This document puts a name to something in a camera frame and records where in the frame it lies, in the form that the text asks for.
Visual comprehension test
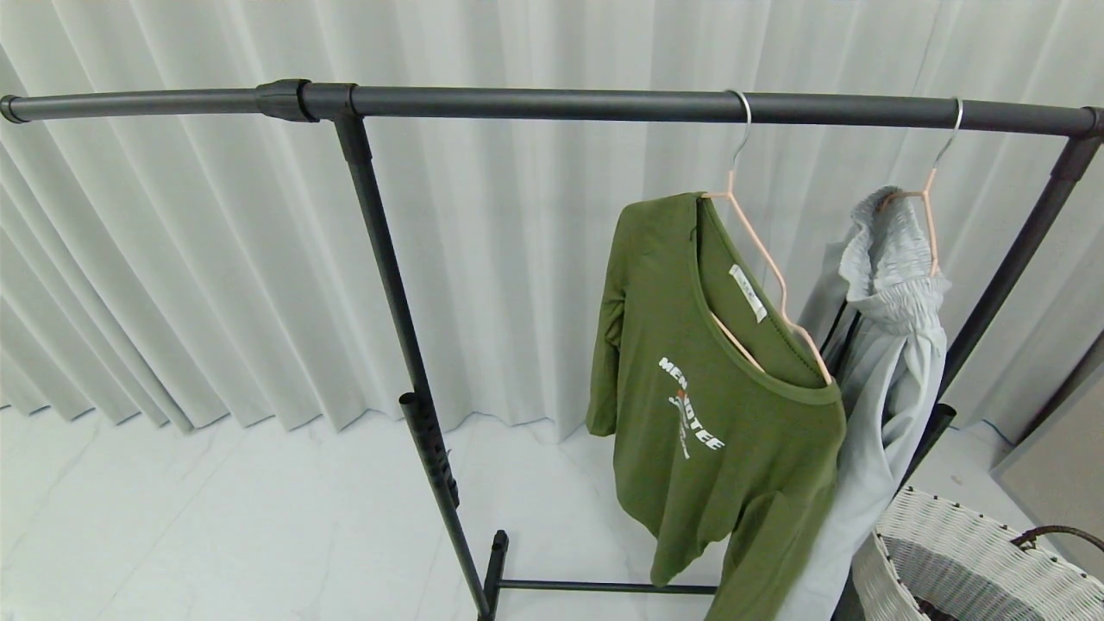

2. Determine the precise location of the green long-sleeved shirt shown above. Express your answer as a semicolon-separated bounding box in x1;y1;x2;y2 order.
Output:
586;191;849;621

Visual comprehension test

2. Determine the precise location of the pink clothes hanger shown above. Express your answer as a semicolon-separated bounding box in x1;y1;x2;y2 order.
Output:
699;89;836;387
875;97;965;279

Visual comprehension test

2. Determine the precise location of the black clothes rack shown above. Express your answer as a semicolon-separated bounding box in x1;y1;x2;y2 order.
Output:
0;78;1104;621

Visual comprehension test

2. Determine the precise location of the white laundry basket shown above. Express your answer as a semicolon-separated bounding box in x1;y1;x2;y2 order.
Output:
849;486;1104;621

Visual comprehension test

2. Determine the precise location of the white curtain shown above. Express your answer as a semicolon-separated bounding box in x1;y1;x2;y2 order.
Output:
0;0;1104;446

